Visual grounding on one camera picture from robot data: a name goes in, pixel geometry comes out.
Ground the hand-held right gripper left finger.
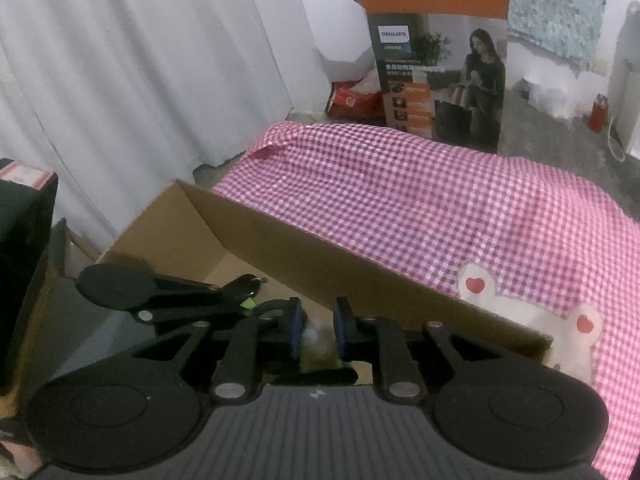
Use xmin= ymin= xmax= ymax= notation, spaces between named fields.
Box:
xmin=132 ymin=296 xmax=305 ymax=403

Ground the red bottle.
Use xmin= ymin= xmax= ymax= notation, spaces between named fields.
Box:
xmin=587 ymin=92 xmax=610 ymax=133

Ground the floral blue cloth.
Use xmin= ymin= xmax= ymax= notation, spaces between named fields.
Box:
xmin=507 ymin=0 xmax=628 ymax=70

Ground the pink checkered cloth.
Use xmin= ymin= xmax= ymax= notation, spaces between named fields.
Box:
xmin=212 ymin=121 xmax=640 ymax=480

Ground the black box with label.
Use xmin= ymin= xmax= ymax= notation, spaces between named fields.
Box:
xmin=0 ymin=157 xmax=68 ymax=396

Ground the orange printed appliance box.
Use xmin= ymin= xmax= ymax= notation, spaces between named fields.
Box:
xmin=345 ymin=0 xmax=513 ymax=155

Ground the brown cardboard box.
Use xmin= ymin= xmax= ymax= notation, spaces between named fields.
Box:
xmin=97 ymin=179 xmax=553 ymax=386

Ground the white cable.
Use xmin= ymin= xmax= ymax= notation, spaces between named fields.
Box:
xmin=605 ymin=115 xmax=628 ymax=163

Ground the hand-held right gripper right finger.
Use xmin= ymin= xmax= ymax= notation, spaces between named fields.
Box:
xmin=332 ymin=296 xmax=506 ymax=403

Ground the white plastic bag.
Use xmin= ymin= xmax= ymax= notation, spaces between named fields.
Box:
xmin=520 ymin=76 xmax=591 ymax=120

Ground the red bag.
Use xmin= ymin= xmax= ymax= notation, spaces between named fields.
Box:
xmin=325 ymin=79 xmax=386 ymax=122

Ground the white water dispenser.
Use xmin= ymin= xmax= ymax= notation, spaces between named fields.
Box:
xmin=606 ymin=2 xmax=640 ymax=157

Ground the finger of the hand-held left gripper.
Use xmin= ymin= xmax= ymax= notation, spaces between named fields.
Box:
xmin=132 ymin=274 xmax=261 ymax=325

